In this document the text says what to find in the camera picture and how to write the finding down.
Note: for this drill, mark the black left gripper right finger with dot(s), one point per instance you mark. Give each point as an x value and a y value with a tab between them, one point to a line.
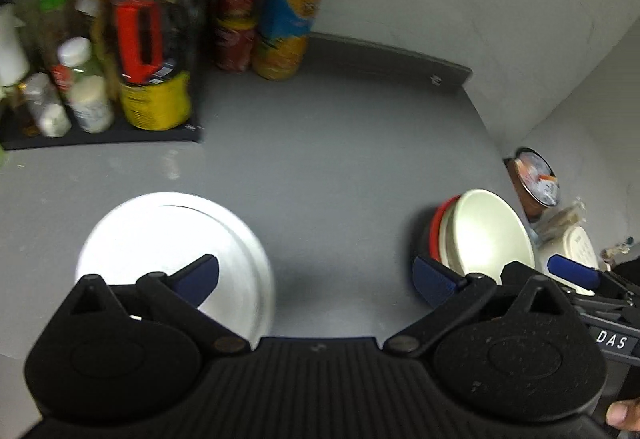
453	299

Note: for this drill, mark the cream rice cooker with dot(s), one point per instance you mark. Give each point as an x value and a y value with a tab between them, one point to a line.
573	244

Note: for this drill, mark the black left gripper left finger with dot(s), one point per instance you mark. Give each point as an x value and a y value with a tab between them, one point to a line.
176	299

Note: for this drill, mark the white cap seasoning jar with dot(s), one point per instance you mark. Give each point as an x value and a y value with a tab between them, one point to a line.
87	89

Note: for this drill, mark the large plate brown rim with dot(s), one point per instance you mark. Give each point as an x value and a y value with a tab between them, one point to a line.
166	231

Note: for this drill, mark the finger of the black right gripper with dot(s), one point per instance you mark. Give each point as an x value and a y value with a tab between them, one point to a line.
575	273

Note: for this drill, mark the small white spice jar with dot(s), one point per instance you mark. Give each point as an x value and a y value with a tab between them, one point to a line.
45	106

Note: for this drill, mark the red label can stack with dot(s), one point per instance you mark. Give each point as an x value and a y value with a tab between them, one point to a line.
236	25

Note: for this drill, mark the red bowl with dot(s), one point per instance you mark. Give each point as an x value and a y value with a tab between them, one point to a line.
434	229

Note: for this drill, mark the green label sauce bottle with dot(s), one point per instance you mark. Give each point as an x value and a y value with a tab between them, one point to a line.
54	29

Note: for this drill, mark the chopsticks bundle in wrapper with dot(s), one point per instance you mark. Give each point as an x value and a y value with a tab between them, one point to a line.
559	221

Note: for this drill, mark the pale green large bowl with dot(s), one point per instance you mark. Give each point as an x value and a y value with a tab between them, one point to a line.
480	233

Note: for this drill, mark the person right hand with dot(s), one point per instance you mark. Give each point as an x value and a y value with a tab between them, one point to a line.
624	415

